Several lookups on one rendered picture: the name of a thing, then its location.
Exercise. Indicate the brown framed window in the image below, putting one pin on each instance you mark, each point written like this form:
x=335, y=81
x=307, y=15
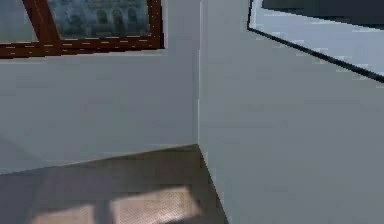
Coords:
x=100, y=45

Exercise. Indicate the black framed wall picture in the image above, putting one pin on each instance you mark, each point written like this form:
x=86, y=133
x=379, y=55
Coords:
x=320, y=36

